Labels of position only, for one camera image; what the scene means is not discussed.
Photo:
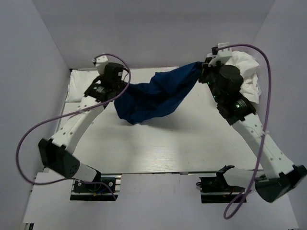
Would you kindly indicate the white t shirt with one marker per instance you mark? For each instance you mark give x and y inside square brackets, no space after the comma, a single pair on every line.
[248,70]
[80,80]

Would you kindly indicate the blue t shirt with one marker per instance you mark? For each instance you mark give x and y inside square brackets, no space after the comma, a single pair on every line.
[158,98]

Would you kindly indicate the white folded t shirt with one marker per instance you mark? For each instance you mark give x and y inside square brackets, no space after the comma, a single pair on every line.
[80,80]

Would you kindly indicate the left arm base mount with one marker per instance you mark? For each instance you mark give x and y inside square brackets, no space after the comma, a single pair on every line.
[97,192]

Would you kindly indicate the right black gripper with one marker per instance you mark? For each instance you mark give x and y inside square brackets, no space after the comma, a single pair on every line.
[206,67]

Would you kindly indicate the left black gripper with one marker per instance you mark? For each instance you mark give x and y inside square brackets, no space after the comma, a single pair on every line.
[121,85]

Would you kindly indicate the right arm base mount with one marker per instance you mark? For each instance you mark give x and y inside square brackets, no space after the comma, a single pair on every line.
[215,189]

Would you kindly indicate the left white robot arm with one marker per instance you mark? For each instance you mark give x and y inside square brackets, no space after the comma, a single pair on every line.
[57,152]

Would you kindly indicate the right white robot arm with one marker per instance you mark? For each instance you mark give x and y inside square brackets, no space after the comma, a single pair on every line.
[279,174]

